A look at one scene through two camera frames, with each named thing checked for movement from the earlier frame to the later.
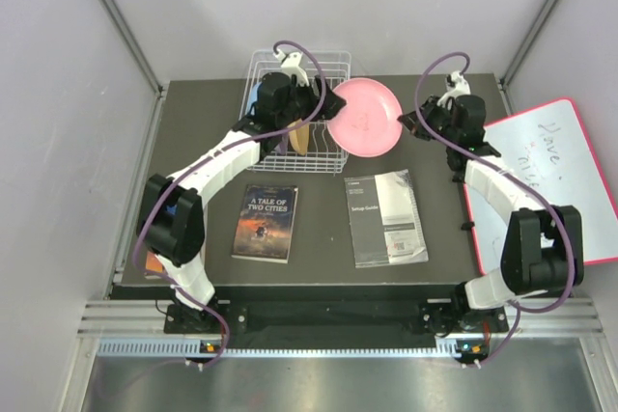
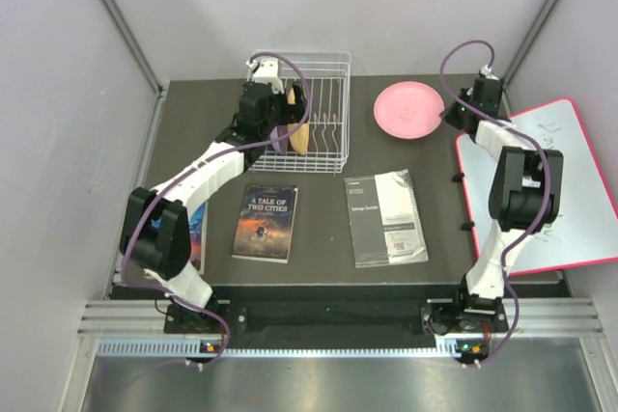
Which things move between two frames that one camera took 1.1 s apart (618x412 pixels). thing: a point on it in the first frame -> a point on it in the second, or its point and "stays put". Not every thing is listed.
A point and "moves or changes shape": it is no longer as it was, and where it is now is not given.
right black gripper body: [438, 120] -> [463, 111]
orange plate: [300, 136] stays put
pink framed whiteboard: [547, 151] stays put
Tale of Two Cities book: [266, 224] stays put
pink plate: [368, 125] moves or changes shape
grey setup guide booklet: [384, 222] stays put
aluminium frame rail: [533, 319] stays put
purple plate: [282, 146] stays put
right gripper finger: [410, 122] -> [450, 114]
